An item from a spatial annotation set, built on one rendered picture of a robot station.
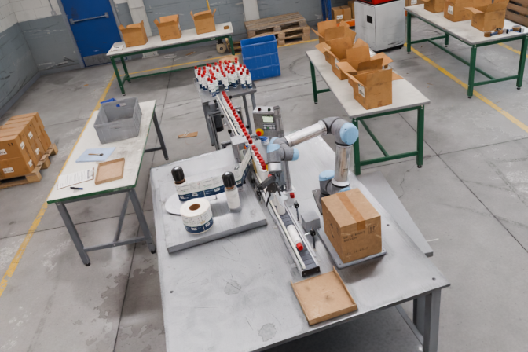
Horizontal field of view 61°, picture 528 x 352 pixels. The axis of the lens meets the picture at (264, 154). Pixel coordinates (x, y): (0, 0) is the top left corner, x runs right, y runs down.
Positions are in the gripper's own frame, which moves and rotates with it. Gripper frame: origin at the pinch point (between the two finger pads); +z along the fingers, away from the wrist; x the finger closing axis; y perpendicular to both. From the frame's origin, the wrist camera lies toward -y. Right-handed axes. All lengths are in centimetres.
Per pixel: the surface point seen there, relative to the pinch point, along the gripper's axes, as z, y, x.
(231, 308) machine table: 53, -22, 14
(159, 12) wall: -419, 232, 677
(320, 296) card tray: 49, 16, -17
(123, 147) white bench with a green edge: -63, -3, 235
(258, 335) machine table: 63, -20, -8
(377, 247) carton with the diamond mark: 26, 53, -27
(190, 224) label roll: 9, -18, 67
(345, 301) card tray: 51, 22, -29
